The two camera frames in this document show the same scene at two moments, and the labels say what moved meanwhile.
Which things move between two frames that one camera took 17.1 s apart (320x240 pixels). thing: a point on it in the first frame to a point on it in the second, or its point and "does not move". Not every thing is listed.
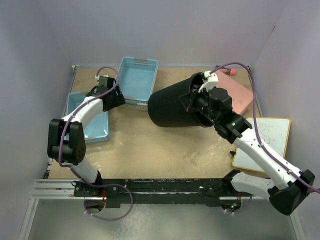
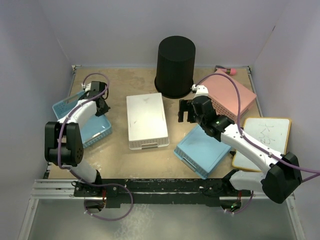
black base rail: x=201 y=192 does not move
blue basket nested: x=136 y=79 to x=201 y=152
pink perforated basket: x=241 y=95 does not move
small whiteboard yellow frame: x=274 y=132 does not move
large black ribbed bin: x=166 y=107 to x=174 y=76
